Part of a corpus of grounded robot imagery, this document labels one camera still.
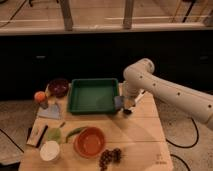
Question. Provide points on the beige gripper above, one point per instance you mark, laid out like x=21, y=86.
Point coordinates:
x=129, y=101

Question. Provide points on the blue sponge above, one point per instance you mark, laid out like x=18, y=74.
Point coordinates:
x=119, y=102

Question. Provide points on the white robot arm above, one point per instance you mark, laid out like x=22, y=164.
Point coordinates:
x=139, y=76

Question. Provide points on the green plastic tray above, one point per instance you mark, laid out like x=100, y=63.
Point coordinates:
x=93, y=96

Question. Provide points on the black white dish brush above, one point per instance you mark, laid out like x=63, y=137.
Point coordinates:
x=138, y=98

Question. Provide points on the orange bowl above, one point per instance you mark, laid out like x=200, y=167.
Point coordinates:
x=90, y=142

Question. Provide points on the bunch of dark grapes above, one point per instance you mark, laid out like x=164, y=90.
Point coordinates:
x=109, y=156

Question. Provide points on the dark red bowl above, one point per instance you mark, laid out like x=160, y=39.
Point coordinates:
x=58, y=87

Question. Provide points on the light blue cloth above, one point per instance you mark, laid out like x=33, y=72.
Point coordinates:
x=52, y=112

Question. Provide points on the green pear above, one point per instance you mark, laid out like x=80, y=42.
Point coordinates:
x=54, y=134

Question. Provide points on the orange topped shaker bottle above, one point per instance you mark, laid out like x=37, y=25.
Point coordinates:
x=41, y=98

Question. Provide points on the white cup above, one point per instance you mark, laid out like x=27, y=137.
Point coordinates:
x=50, y=151

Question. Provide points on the black and beige eraser block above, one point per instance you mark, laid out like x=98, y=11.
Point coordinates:
x=36, y=135

